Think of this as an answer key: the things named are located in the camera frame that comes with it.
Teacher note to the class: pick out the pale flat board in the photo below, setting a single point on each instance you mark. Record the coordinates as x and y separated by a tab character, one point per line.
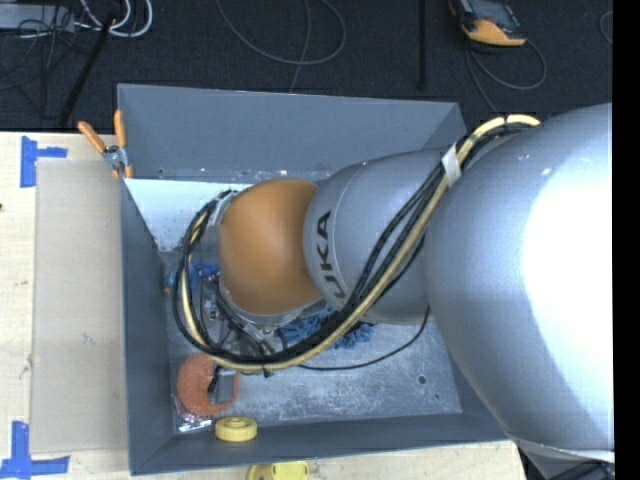
75	293

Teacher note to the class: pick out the orange round sponge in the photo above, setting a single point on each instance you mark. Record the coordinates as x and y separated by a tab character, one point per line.
192	380

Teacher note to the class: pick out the clear plastic packet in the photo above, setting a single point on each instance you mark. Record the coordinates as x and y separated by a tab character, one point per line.
189	423

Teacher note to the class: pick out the grey metal bin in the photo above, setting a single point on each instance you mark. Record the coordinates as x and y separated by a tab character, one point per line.
280	133

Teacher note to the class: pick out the blue fluffy cloth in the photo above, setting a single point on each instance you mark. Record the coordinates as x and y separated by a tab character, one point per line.
306	329

